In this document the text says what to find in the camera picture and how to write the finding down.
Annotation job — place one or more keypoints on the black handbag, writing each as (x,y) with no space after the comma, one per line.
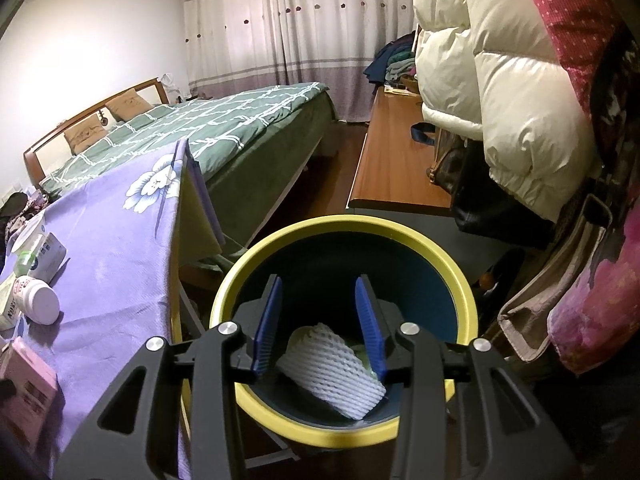
(490,210)

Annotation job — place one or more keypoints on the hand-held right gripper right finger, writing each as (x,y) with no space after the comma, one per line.
(371,330)

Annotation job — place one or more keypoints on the white medicine box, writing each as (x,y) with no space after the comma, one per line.
(9,305)

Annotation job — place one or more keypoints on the blue white box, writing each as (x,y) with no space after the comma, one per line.
(47,257)

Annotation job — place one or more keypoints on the pink box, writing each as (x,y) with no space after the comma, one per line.
(25,385)

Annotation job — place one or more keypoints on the brown handbag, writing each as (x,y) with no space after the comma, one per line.
(447,165)

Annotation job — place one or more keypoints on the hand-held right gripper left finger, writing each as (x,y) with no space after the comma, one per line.
(265,330)

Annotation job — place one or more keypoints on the pile of clothes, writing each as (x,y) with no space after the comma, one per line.
(392,62)

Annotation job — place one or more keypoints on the brown pillow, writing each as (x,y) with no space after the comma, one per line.
(85,132)
(127,104)

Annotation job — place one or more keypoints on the yellow rimmed dark trash bin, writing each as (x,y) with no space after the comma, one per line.
(350,225)

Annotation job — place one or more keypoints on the wooden headboard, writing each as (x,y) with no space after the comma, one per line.
(50,137)

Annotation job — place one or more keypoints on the white foam fruit net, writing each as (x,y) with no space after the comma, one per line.
(330,375)

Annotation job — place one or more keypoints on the white pill bottle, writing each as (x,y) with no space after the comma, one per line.
(40,300)

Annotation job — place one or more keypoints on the purple floral tablecloth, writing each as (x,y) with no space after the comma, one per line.
(115,260)

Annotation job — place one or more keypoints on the red dotted cloth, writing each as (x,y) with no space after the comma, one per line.
(570,20)

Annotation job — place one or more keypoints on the beige bag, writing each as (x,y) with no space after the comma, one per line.
(550,290)

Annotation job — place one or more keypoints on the dark floral cloth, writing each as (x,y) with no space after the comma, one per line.
(17,210)

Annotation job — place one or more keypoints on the striped pink white curtain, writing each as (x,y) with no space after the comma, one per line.
(300,35)

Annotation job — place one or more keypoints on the white down jacket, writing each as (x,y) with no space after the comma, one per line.
(520,110)

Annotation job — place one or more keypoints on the bed with green plaid duvet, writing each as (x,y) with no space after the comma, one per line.
(225,120)

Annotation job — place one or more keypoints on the long wooden desk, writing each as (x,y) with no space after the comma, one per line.
(395,160)

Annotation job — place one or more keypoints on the pink floral cloth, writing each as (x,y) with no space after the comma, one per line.
(600,310)

